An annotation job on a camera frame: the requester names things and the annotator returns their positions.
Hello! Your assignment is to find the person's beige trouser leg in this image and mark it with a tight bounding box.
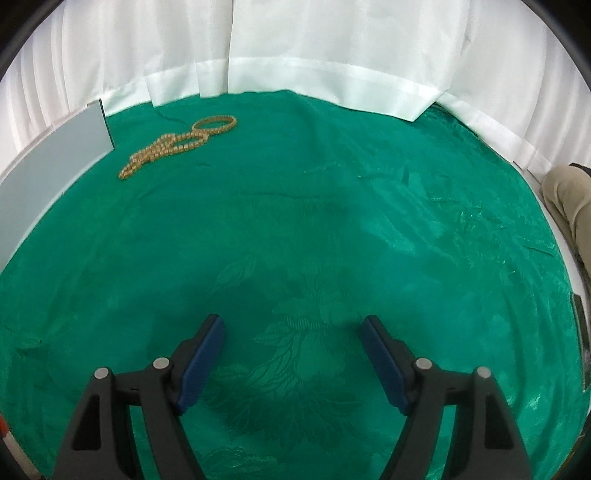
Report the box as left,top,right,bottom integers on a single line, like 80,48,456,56
541,163,591,269

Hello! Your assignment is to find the white curtain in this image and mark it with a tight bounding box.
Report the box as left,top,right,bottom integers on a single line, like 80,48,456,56
0,0,591,185

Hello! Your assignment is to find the grey flat board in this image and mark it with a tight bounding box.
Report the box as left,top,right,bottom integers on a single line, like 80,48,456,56
0,99,115,269

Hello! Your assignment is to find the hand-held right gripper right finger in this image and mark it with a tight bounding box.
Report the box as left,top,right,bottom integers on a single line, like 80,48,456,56
359,315,532,480

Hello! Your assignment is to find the green patterned table cloth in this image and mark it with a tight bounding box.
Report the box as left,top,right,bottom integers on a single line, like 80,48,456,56
0,90,586,480

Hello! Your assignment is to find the dark flat panel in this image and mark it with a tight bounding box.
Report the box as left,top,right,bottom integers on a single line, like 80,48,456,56
570,292,588,350

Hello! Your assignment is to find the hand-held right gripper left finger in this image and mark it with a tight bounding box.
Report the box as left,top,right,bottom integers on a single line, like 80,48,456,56
53,314,226,480

